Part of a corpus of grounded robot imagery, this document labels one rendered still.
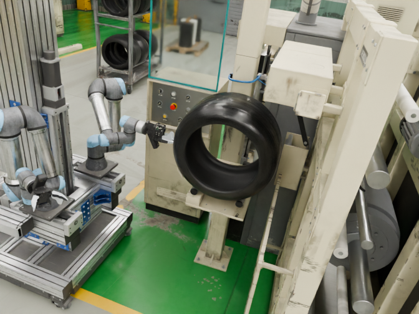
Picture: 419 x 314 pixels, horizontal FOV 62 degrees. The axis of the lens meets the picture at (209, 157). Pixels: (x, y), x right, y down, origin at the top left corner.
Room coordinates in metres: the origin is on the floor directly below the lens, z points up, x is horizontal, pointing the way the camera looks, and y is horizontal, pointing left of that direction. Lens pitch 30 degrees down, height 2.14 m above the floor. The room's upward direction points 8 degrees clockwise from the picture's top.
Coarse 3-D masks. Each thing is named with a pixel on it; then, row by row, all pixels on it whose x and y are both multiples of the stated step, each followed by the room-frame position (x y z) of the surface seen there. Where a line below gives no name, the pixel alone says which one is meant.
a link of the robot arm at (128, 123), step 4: (124, 116) 1.88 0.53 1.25; (120, 120) 1.85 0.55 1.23; (124, 120) 1.85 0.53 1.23; (128, 120) 1.85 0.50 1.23; (132, 120) 1.85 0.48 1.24; (136, 120) 1.86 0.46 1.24; (120, 124) 1.85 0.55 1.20; (124, 124) 1.84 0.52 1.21; (128, 124) 1.84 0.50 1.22; (132, 124) 1.84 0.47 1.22; (136, 124) 1.84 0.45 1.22; (124, 128) 1.85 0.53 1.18; (128, 128) 1.84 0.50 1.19; (132, 128) 1.83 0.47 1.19; (128, 132) 1.84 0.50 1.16; (132, 132) 1.85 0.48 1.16
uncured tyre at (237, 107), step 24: (216, 96) 1.81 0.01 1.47; (240, 96) 1.81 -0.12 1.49; (192, 120) 1.66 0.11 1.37; (216, 120) 1.63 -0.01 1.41; (240, 120) 1.61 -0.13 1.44; (264, 120) 1.66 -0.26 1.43; (192, 144) 1.93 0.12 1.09; (264, 144) 1.58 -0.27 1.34; (192, 168) 1.81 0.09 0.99; (216, 168) 1.91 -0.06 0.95; (240, 168) 1.88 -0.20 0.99; (264, 168) 1.57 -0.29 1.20; (216, 192) 1.61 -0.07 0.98; (240, 192) 1.59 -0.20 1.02
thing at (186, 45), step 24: (168, 0) 2.54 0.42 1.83; (192, 0) 2.50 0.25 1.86; (216, 0) 2.47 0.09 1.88; (168, 24) 2.54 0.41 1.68; (192, 24) 2.50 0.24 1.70; (216, 24) 2.46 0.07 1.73; (168, 48) 2.54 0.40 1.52; (192, 48) 2.50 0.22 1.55; (216, 48) 2.46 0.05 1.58; (168, 72) 2.53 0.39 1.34; (192, 72) 2.49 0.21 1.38; (216, 72) 2.45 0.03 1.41
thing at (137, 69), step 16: (96, 0) 5.43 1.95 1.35; (112, 0) 5.79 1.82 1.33; (128, 0) 5.31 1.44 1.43; (144, 0) 5.83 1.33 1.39; (96, 16) 5.42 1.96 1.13; (112, 16) 5.37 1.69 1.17; (128, 16) 5.31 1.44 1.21; (96, 32) 5.44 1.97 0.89; (128, 32) 5.31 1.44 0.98; (144, 32) 6.28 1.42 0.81; (112, 48) 5.80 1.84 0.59; (128, 48) 5.31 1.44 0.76; (144, 48) 5.85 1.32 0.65; (112, 64) 5.47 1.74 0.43; (128, 64) 5.31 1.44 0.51; (144, 64) 6.44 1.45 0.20; (128, 80) 5.31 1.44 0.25
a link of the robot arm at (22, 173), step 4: (20, 168) 1.45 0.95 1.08; (24, 168) 1.45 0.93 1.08; (28, 168) 1.47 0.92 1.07; (16, 172) 1.43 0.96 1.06; (20, 172) 1.42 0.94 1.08; (24, 172) 1.42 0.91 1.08; (28, 172) 1.42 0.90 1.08; (16, 176) 1.41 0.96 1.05; (20, 176) 1.40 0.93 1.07; (24, 176) 1.39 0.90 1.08; (28, 176) 1.39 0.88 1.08; (20, 180) 1.38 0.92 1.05; (20, 184) 1.39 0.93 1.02; (24, 188) 1.39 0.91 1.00
